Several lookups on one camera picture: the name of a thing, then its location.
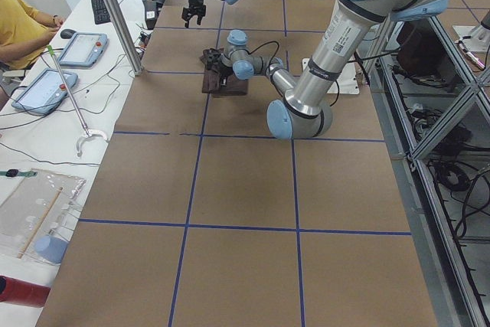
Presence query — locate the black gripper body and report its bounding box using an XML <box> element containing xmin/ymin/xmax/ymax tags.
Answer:
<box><xmin>204</xmin><ymin>48</ymin><xmax>233</xmax><ymax>86</ymax></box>
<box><xmin>181</xmin><ymin>0</ymin><xmax>207</xmax><ymax>28</ymax></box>

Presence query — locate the dark brown t-shirt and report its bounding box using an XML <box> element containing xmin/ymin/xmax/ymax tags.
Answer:
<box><xmin>200</xmin><ymin>48</ymin><xmax>249</xmax><ymax>96</ymax></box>

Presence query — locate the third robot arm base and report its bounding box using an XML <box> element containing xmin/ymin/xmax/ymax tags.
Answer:
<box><xmin>452</xmin><ymin>12</ymin><xmax>489</xmax><ymax>53</ymax></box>

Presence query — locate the black keyboard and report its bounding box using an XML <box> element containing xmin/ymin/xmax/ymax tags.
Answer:
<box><xmin>90</xmin><ymin>0</ymin><xmax>111</xmax><ymax>25</ymax></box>

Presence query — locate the upper blue teach pendant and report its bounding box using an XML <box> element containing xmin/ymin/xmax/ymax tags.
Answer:
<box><xmin>58</xmin><ymin>32</ymin><xmax>109</xmax><ymax>68</ymax></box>

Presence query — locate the blue teach pendant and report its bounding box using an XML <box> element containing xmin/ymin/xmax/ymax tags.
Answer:
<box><xmin>11</xmin><ymin>68</ymin><xmax>67</xmax><ymax>116</ymax></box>
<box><xmin>58</xmin><ymin>32</ymin><xmax>109</xmax><ymax>68</ymax></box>

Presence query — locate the black computer mouse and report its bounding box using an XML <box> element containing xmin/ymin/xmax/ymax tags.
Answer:
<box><xmin>60</xmin><ymin>28</ymin><xmax>76</xmax><ymax>39</ymax></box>

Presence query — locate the reacher grabber stick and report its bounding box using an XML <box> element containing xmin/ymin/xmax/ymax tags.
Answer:
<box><xmin>47</xmin><ymin>45</ymin><xmax>109</xmax><ymax>158</ymax></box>

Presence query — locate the lower blue teach pendant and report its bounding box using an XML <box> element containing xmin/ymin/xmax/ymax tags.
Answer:
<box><xmin>11</xmin><ymin>68</ymin><xmax>67</xmax><ymax>116</ymax></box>

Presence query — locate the person in yellow shirt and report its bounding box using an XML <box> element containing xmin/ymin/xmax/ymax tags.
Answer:
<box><xmin>1</xmin><ymin>0</ymin><xmax>65</xmax><ymax>70</ymax></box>

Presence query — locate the clear plastic bag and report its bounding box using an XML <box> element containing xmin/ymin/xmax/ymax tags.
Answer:
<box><xmin>1</xmin><ymin>168</ymin><xmax>86</xmax><ymax>265</ymax></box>

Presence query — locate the blue plastic cup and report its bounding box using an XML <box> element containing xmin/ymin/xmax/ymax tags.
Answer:
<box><xmin>34</xmin><ymin>234</ymin><xmax>69</xmax><ymax>264</ymax></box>

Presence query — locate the red cylinder bottle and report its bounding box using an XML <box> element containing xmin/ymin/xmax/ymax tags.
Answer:
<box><xmin>1</xmin><ymin>276</ymin><xmax>51</xmax><ymax>308</ymax></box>

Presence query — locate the aluminium frame post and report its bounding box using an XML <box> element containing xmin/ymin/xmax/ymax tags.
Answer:
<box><xmin>104</xmin><ymin>0</ymin><xmax>143</xmax><ymax>76</ymax></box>

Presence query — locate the black aluminium frame rack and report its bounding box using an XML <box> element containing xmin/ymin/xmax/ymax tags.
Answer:
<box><xmin>360</xmin><ymin>8</ymin><xmax>489</xmax><ymax>326</ymax></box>

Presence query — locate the green strap smartwatch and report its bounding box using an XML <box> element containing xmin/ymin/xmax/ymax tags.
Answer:
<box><xmin>0</xmin><ymin>168</ymin><xmax>38</xmax><ymax>178</ymax></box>

